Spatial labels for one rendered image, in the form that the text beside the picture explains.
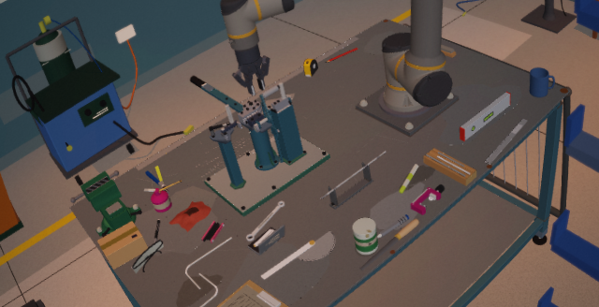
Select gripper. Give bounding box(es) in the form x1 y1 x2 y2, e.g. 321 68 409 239
232 44 272 97

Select grey perforated die block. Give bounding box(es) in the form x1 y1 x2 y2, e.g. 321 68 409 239
236 99 263 127

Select teal tube bender body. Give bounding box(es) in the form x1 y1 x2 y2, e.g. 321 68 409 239
203 81 331 217

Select silver picket tube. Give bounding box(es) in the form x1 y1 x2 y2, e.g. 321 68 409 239
319 149 388 201

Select grey tube rack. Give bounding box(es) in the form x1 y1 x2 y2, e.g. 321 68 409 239
328 162 374 211

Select white bent tube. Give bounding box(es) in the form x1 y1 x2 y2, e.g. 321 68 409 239
183 236 234 307

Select pink clamp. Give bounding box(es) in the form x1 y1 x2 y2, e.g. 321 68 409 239
409 183 446 216

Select teal lever with black grip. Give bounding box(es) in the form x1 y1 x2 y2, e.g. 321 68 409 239
188 75 245 114

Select yellow tape measure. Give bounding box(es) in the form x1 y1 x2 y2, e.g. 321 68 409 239
302 57 320 79

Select red pencil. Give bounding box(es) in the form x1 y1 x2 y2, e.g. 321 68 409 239
324 46 359 65

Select teal framed workbench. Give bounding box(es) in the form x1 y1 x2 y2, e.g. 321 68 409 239
69 18 574 307

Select silver wrench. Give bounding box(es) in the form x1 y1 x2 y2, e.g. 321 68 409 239
244 199 287 244

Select red rag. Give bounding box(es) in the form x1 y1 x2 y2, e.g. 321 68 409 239
168 199 213 233

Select dark grey mounting plate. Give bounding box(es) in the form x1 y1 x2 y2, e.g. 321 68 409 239
355 87 460 139

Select pink pen cup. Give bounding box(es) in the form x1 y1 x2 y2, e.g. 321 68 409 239
149 188 173 214

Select black and pink brush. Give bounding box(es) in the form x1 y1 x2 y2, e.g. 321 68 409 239
200 220 226 244

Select grey small tray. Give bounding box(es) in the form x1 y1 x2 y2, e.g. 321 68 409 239
248 225 287 256

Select blue welding machine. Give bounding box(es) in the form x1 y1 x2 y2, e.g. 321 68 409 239
5 14 139 180

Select yellow-green marker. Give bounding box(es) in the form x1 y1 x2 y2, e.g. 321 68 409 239
398 162 421 196

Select green bench vise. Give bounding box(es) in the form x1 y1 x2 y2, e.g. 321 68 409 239
69 169 143 239

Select white tin with green bands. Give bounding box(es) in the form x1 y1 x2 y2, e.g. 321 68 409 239
351 216 380 257

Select black safety glasses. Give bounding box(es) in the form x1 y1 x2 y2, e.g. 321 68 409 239
131 239 166 273

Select cardboard box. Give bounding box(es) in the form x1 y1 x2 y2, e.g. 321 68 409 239
95 221 150 270

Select wooden tray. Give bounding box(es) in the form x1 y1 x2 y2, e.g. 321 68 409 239
422 147 479 187

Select brown clipboard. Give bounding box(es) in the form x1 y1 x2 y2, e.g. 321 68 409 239
215 279 289 307

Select white and red spirit level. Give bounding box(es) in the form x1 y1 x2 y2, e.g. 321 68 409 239
458 91 513 143

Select steel ruler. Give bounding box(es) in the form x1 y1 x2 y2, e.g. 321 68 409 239
483 118 529 167

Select orange board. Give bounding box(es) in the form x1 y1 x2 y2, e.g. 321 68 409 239
0 172 24 243

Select blue mug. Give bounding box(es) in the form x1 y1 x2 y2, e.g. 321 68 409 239
528 66 557 99

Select dark grey floor stand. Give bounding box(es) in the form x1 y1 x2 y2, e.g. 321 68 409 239
519 0 578 35

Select white-handled clamp lever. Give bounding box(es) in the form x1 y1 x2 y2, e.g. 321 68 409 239
258 81 288 111

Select black cable with yellow plug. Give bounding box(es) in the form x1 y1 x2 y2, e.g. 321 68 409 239
111 119 196 147

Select orange cable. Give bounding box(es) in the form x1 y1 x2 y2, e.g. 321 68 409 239
122 39 140 111

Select white wall box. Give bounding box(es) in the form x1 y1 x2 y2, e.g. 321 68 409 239
114 23 138 45

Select wood-handled file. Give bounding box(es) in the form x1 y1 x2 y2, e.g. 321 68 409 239
376 217 421 242

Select blue shelf bracket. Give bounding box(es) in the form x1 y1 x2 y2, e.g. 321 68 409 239
562 103 599 175
536 286 559 307
548 209 599 283

